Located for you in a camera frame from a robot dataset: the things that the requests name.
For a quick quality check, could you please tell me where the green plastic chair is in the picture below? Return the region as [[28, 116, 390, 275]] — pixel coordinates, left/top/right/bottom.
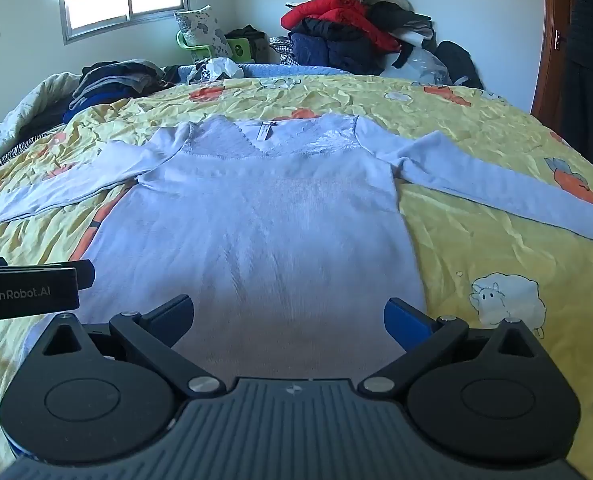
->
[[176, 30, 253, 63]]

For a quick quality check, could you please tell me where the grey patterned pillow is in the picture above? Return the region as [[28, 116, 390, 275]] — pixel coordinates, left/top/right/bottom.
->
[[174, 5, 233, 61]]

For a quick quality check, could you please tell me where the light purple long-sleeve sweater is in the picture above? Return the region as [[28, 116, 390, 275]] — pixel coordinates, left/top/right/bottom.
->
[[0, 114, 593, 381]]

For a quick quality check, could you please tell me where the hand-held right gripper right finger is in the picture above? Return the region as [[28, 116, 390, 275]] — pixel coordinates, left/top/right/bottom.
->
[[357, 298, 554, 398]]

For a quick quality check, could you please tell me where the yellow printed bedsheet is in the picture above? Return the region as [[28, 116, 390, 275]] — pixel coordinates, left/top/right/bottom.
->
[[0, 74, 593, 476]]

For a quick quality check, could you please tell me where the crumpled white patterned cloth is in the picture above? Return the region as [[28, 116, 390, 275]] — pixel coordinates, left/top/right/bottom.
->
[[186, 57, 244, 83]]

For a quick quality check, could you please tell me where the window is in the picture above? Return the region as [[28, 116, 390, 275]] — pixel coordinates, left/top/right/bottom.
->
[[59, 0, 190, 45]]

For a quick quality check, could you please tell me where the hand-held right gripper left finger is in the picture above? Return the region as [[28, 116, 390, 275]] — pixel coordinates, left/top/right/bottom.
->
[[39, 294, 227, 401]]

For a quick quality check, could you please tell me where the pile of dark clothes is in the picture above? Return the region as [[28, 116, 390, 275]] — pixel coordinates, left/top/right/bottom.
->
[[62, 60, 182, 123]]

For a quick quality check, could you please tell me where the white quilt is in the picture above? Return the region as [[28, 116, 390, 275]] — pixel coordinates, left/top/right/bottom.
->
[[0, 72, 84, 181]]

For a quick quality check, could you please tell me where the large pile of jackets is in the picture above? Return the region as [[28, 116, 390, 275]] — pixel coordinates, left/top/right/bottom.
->
[[269, 0, 484, 90]]

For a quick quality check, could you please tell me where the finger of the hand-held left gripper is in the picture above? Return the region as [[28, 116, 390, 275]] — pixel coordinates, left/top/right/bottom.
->
[[51, 259, 96, 292]]

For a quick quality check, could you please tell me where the light blue blanket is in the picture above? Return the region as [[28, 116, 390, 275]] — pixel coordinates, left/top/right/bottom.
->
[[164, 62, 347, 81]]

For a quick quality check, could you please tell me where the brown wooden door frame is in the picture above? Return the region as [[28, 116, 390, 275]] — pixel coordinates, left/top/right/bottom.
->
[[529, 0, 572, 126]]

